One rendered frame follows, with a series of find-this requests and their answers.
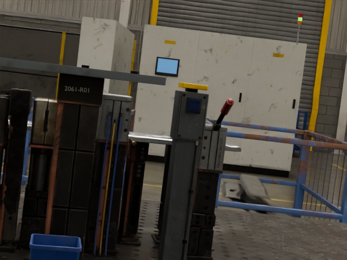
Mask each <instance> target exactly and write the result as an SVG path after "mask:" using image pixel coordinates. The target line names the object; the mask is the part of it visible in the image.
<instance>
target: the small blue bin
mask: <svg viewBox="0 0 347 260"><path fill-rule="evenodd" d="M29 247H30V260H78V259H79V254H80V252H81V250H82V245H81V238H79V237H75V236H61V235H48V234H31V238H30V243H29Z"/></svg>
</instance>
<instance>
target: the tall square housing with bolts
mask: <svg viewBox="0 0 347 260"><path fill-rule="evenodd" d="M132 102H133V97H131V96H127V95H119V94H110V93H103V98H102V105H101V107H100V109H99V118H98V127H97V136H96V140H97V142H98V145H97V154H96V164H95V169H94V178H93V181H94V183H91V190H90V199H89V208H88V217H87V221H88V222H87V227H86V236H85V243H84V252H83V254H84V255H89V256H96V257H112V256H116V254H117V248H116V240H117V231H118V222H119V213H120V204H121V195H122V189H121V180H122V171H123V162H124V153H125V145H128V144H129V143H128V139H129V130H130V121H131V112H132V104H133V103H132Z"/></svg>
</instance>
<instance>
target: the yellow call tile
mask: <svg viewBox="0 0 347 260"><path fill-rule="evenodd" d="M178 87H180V88H187V92H194V93H198V90H206V91H207V90H208V86H207V85H199V84H190V83H178Z"/></svg>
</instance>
